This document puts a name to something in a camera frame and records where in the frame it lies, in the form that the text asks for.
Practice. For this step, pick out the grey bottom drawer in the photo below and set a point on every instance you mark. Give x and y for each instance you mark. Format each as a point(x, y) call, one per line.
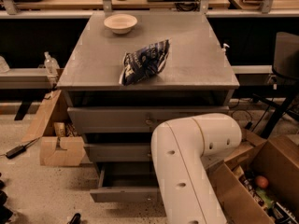
point(126, 182)

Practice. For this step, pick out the grey drawer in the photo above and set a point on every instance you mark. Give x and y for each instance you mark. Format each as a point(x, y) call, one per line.
point(115, 152)
point(126, 182)
point(131, 119)

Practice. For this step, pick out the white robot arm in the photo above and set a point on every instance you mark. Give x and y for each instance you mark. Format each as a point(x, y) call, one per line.
point(182, 150)

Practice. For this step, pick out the grey drawer cabinet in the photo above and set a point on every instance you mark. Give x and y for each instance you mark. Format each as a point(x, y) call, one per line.
point(196, 73)

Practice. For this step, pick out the grey top drawer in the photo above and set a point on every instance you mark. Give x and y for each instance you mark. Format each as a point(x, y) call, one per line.
point(131, 119)

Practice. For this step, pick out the grey middle drawer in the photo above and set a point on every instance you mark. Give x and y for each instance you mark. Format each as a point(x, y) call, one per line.
point(115, 152)

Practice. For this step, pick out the blue chip bag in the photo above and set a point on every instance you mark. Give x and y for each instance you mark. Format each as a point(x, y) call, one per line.
point(144, 63)

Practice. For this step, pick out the white bowl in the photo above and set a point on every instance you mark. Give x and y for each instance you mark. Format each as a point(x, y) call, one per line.
point(120, 24)

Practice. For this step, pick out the small pump bottle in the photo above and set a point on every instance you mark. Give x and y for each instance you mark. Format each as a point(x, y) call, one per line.
point(225, 47)

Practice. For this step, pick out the left cardboard box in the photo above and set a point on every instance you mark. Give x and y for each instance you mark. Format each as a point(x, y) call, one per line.
point(54, 150)

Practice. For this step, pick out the cardboard box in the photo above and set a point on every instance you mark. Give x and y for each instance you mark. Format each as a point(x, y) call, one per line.
point(54, 150)
point(277, 159)

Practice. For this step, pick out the clear plastic bottle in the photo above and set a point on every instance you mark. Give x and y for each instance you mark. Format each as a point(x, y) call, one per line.
point(51, 64)

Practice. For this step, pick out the red apple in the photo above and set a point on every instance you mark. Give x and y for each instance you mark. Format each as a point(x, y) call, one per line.
point(261, 182)

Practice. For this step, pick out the right cardboard box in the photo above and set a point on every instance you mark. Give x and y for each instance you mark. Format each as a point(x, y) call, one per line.
point(277, 159)

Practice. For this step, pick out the black power adapter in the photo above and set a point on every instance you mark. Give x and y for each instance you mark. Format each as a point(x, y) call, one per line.
point(14, 152)

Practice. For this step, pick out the green snack packet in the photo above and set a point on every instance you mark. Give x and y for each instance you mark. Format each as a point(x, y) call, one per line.
point(267, 200)

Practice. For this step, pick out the wooden workbench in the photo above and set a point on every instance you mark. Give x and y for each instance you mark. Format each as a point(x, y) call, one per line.
point(218, 8)

